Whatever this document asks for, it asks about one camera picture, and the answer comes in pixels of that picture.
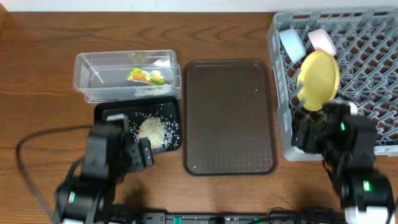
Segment yellow plate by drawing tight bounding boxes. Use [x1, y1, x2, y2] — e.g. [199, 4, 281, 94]
[297, 50, 340, 111]

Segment green snack wrapper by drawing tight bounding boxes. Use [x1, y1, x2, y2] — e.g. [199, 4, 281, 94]
[126, 67, 165, 85]

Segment white rice bowl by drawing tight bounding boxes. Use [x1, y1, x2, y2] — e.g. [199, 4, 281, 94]
[308, 29, 336, 56]

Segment light blue bowl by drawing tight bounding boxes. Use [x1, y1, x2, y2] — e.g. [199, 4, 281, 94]
[279, 29, 306, 63]

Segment white green cup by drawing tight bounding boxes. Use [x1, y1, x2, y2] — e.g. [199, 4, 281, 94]
[348, 101, 358, 115]

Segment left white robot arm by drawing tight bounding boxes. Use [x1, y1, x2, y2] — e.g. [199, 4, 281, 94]
[54, 114, 154, 223]

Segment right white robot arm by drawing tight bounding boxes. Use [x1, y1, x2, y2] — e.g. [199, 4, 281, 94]
[291, 100, 397, 224]

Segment black waste tray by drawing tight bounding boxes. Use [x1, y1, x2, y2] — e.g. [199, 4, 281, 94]
[93, 95, 182, 155]

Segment grey dishwasher rack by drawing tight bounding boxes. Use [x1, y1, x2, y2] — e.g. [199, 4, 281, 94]
[267, 8, 397, 161]

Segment cooked rice pile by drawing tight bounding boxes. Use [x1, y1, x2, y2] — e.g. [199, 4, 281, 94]
[127, 105, 182, 154]

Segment clear plastic bin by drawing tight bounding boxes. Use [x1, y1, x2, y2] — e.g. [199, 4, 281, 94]
[73, 50, 182, 103]

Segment brown serving tray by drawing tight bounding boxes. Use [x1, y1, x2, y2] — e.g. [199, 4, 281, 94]
[183, 59, 278, 177]

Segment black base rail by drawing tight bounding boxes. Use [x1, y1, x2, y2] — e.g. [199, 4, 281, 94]
[105, 207, 346, 224]

